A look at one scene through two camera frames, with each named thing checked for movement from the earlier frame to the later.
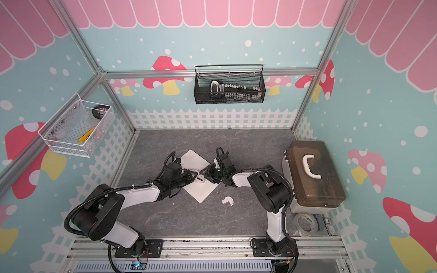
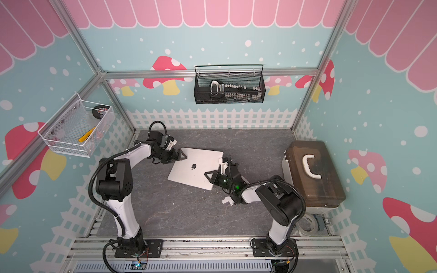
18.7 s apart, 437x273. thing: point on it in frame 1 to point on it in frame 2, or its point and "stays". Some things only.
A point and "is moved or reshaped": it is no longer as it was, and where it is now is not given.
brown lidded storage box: (315, 181) stays
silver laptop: (193, 161) is moved or reshaped
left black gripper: (188, 173) to (172, 158)
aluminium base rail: (322, 255) stays
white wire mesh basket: (79, 130) stays
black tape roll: (99, 111) stays
